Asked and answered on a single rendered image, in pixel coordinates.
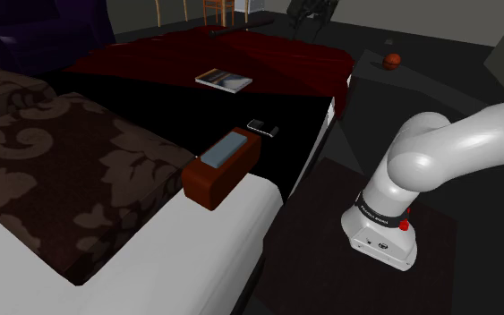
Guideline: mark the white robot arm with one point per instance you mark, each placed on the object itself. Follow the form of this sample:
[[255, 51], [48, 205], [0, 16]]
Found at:
[[413, 174]]

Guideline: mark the small black phone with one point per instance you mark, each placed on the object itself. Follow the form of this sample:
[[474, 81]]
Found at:
[[262, 127]]

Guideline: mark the brown box with grey top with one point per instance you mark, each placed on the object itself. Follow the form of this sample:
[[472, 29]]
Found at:
[[216, 174]]

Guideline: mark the book with blue grey cover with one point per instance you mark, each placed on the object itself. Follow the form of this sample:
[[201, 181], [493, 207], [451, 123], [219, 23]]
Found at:
[[224, 80]]

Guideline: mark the white bed with red blanket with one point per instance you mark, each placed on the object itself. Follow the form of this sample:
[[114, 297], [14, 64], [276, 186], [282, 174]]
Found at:
[[181, 257]]

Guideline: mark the black baseball bat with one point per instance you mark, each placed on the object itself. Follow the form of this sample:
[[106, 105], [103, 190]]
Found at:
[[240, 27]]

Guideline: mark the wooden chair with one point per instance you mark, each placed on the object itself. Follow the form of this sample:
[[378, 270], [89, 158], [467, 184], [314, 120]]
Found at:
[[219, 9]]

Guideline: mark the dark office chair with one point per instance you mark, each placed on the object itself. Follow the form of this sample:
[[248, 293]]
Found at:
[[310, 11]]

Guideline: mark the orange basketball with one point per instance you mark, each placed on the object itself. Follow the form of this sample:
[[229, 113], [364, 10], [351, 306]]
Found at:
[[391, 61]]

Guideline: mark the brown floral patterned pillow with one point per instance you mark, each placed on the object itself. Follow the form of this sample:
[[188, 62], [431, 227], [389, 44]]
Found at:
[[3, 91], [59, 174]]

